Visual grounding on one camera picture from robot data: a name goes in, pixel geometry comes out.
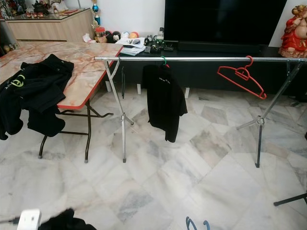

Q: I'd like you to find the blue plastic hanger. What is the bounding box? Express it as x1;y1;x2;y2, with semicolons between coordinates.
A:
185;216;211;230

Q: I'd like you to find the black thin hanger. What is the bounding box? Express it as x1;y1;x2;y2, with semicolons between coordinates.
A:
118;58;126;100

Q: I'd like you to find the red plastic hanger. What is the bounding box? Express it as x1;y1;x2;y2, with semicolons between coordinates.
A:
216;55;268;100

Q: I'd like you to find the black shirt green print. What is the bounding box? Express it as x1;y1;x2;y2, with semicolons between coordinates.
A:
0;53;75;141

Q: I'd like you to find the marble pattern folding table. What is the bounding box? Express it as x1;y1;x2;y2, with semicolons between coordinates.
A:
0;41;124;162

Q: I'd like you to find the black shirt white lettering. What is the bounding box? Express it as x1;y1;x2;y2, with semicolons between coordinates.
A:
141;63;189;144

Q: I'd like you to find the stack of papers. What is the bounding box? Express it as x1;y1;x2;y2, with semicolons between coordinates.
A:
115;37;147;56

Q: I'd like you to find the red lid snack jar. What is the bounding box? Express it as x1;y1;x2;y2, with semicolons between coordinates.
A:
94;27;107;43

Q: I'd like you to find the light wood sideboard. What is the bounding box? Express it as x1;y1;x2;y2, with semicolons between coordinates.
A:
2;8;94;44

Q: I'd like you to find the blue gold trophy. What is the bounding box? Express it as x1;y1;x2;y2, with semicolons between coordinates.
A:
91;0;102;28

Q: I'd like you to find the black low tv console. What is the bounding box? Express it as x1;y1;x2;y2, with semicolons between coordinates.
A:
100;42;307;99

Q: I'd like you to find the white gold figurine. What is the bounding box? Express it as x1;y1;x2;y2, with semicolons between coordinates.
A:
48;0;71;14

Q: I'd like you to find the silver metal clothes rack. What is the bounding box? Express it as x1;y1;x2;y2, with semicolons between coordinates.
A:
94;55;307;169

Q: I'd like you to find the black stand leg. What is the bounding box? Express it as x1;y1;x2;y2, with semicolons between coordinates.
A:
273;191;307;207

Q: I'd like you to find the black soundbar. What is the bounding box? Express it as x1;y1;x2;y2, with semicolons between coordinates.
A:
177;41;267;54

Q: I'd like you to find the large black television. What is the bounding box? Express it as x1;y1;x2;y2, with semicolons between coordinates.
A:
163;0;289;46

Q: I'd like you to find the red laughing buddha statue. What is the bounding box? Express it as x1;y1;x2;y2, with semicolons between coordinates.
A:
279;4;307;58

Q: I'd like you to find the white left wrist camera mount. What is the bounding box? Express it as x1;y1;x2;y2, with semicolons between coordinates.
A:
17;208;42;230

